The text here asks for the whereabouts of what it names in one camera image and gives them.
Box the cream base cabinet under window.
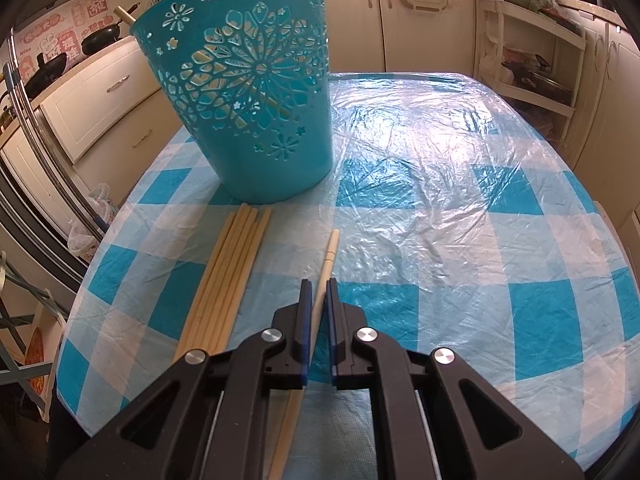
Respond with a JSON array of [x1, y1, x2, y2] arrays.
[[320, 0, 481, 76]]

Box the folding stool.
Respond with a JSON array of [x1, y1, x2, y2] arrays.
[[0, 250, 68, 413]]

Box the white storage trolley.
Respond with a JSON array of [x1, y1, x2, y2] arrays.
[[479, 0, 587, 143]]

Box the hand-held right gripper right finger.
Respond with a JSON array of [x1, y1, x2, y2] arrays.
[[325, 279, 586, 480]]

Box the cream cabinet drawer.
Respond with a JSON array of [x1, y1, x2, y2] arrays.
[[75, 110, 186, 211], [39, 40, 168, 163]]

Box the bundle of bamboo chopsticks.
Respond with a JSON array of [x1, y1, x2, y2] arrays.
[[171, 204, 273, 366]]

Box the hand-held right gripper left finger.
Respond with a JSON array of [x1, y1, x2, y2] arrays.
[[55, 280, 314, 480]]

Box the black pot with lid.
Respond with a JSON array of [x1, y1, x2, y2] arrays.
[[501, 54, 573, 106]]

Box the bag-lined trash bin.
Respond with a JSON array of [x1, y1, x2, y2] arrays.
[[67, 183, 112, 263]]

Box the pink wall stickers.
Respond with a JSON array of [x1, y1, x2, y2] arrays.
[[15, 0, 118, 66]]

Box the teal perforated plastic basket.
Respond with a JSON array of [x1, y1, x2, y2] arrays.
[[130, 0, 335, 205]]

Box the blue white checkered tablecloth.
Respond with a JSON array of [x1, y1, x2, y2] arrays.
[[52, 72, 636, 480]]

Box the clear plastic table cover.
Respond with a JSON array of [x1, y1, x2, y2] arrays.
[[100, 72, 631, 411]]

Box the cream base cabinet beside trolley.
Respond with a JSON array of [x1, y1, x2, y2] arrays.
[[550, 0, 640, 231]]

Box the black wok with wooden handle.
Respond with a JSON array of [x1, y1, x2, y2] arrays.
[[80, 2, 142, 56]]

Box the metal sliding door frame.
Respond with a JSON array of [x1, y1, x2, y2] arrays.
[[0, 25, 108, 286]]

